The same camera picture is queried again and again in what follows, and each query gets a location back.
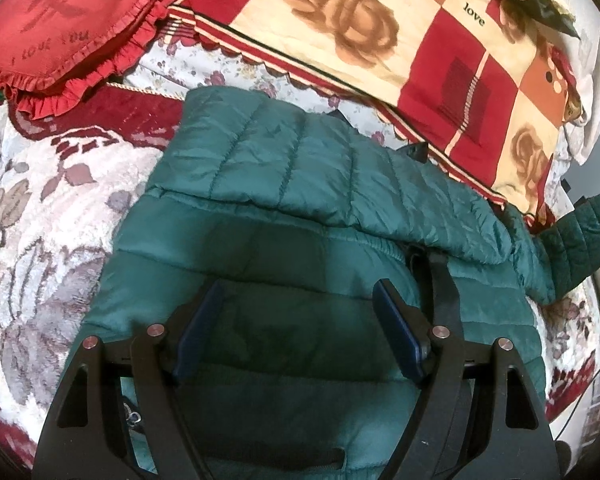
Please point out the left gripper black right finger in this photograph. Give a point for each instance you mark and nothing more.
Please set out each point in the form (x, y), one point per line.
(477, 415)

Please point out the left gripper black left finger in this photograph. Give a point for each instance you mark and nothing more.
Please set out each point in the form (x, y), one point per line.
(86, 434)

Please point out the green quilted puffer jacket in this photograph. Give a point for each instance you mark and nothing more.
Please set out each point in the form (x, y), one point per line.
(298, 216)

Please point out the white floral plush blanket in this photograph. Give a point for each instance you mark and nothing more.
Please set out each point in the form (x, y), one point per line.
(66, 183)

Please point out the white floral bed sheet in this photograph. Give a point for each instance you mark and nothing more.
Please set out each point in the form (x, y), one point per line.
(173, 66)

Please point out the red cream rose quilt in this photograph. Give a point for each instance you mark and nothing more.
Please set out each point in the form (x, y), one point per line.
(479, 81)

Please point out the red heart ruffled pillow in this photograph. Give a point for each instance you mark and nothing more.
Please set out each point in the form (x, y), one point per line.
(53, 52)

